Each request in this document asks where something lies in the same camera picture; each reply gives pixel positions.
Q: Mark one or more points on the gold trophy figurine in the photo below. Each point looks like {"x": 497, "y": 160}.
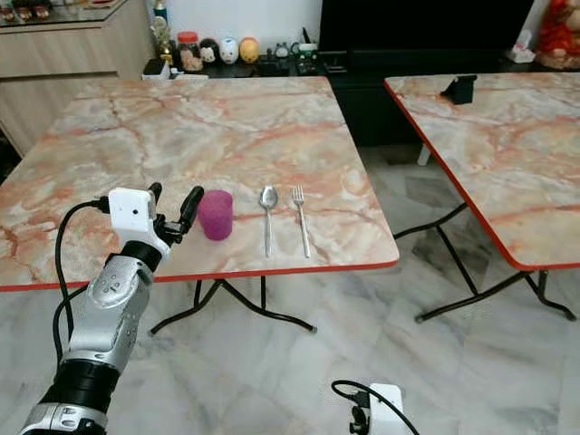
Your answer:
{"x": 161, "y": 40}

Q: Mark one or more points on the black phone stand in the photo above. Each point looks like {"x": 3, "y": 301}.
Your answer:
{"x": 460, "y": 90}

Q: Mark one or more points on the small white ornament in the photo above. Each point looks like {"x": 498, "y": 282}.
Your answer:
{"x": 524, "y": 49}

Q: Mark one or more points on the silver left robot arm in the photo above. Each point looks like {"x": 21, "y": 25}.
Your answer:
{"x": 113, "y": 313}

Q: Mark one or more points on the light wooden cabinet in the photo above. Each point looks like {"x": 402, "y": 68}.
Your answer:
{"x": 72, "y": 59}

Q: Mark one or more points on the purple plastic cup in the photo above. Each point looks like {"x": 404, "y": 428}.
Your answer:
{"x": 217, "y": 216}

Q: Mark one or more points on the small grey animal figurine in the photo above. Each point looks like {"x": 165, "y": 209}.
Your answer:
{"x": 282, "y": 52}

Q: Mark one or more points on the black metal table leg frame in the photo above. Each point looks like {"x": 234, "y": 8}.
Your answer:
{"x": 281, "y": 319}
{"x": 471, "y": 301}

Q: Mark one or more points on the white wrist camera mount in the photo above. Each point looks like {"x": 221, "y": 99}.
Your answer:
{"x": 386, "y": 410}
{"x": 131, "y": 213}

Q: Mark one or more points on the black egg figurine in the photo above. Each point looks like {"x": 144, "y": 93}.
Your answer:
{"x": 209, "y": 52}

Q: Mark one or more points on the white egg figurine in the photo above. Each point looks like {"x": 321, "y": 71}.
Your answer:
{"x": 229, "y": 52}

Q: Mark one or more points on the steel spoon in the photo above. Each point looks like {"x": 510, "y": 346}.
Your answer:
{"x": 268, "y": 198}

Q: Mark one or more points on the yellow egg figurine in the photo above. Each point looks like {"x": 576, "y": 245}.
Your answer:
{"x": 249, "y": 51}

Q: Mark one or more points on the green white mug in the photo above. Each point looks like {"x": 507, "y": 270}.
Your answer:
{"x": 308, "y": 49}

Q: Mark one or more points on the steel fork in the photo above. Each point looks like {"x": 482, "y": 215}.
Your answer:
{"x": 297, "y": 197}

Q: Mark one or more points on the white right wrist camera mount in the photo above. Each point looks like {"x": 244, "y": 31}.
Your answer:
{"x": 386, "y": 410}

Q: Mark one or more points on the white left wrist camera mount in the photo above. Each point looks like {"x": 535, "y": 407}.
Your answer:
{"x": 131, "y": 213}

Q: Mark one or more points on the red seated doll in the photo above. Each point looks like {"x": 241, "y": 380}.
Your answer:
{"x": 560, "y": 34}

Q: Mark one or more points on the black television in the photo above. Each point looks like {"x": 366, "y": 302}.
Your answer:
{"x": 417, "y": 23}

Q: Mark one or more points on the white slanted furniture leg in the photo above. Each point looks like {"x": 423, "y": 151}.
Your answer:
{"x": 423, "y": 155}

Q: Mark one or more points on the red lidded glass jar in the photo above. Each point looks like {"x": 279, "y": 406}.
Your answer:
{"x": 189, "y": 54}

